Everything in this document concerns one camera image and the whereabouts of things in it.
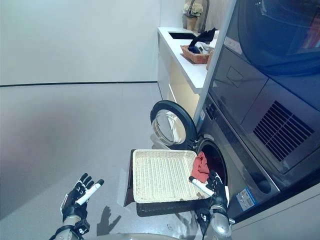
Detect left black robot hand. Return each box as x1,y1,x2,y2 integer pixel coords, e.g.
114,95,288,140
60,172,105,222

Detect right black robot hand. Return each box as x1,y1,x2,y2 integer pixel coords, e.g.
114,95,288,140
188,169,230,208

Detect red cloth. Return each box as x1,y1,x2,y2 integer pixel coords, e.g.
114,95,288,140
191,151,211,183

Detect front-load washing machine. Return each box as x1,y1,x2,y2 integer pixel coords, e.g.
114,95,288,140
193,0,320,240

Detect blue energy label sticker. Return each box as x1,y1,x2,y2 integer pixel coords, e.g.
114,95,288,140
236,187,257,207

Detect dark brown wooden stool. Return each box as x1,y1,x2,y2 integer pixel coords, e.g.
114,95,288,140
123,149,201,218

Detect white wicker basket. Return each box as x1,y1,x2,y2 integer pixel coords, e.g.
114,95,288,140
132,149,213,204

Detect silver robot torso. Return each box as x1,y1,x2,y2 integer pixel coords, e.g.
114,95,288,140
99,232,181,240

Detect round glass washer door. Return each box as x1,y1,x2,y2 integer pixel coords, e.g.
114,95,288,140
149,99,198,151

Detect dark grey stacked dryer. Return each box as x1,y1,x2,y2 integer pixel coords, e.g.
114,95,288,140
208,0,320,191

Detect brown wicker basket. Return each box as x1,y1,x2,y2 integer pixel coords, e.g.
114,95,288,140
206,49,215,71
179,44,215,65

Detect white counter cabinet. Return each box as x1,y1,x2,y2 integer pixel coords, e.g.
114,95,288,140
156,26,221,118

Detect small white cloth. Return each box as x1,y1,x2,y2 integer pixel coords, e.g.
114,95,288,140
196,41,213,54

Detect dark blue cloth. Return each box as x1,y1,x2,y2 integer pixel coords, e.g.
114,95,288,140
188,27,218,53

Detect black countertop sink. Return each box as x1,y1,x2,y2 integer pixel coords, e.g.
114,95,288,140
167,31,199,40

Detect dried flowers in beige vase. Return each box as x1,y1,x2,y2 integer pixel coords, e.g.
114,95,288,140
183,0,210,31

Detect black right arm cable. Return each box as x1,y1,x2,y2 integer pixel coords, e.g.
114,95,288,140
199,212,210,240

